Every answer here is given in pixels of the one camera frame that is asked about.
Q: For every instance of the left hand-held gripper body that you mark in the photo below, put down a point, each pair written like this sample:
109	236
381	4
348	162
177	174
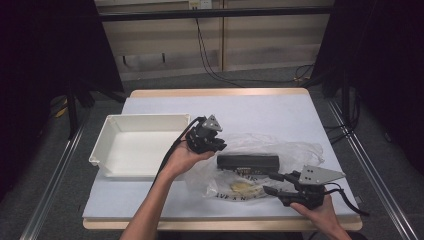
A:
203	135

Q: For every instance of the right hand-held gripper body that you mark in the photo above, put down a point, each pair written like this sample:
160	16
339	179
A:
310	193

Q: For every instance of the clear plastic bag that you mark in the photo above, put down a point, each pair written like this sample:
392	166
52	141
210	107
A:
300	151

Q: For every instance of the black rectangular box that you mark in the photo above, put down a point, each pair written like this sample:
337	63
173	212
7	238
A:
248	162

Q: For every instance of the person's right hand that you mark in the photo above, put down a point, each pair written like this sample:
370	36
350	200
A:
321	215

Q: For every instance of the person's left hand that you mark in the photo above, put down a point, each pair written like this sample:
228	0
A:
181	160

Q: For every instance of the pale yellow lump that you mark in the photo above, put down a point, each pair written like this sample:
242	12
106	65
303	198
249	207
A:
246	188

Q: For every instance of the white plastic bin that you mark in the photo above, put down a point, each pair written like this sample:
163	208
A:
140	146

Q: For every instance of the black metal stand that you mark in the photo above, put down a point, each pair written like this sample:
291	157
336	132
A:
346	103

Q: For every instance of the black horizontal bar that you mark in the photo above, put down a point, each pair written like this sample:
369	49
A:
233	12

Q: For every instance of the black curtain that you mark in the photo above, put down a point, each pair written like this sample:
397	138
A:
383	66
50	50

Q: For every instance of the metal floor rail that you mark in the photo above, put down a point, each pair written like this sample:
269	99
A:
376	176
50	180

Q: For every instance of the white wall socket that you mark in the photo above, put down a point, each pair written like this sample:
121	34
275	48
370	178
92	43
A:
200	4

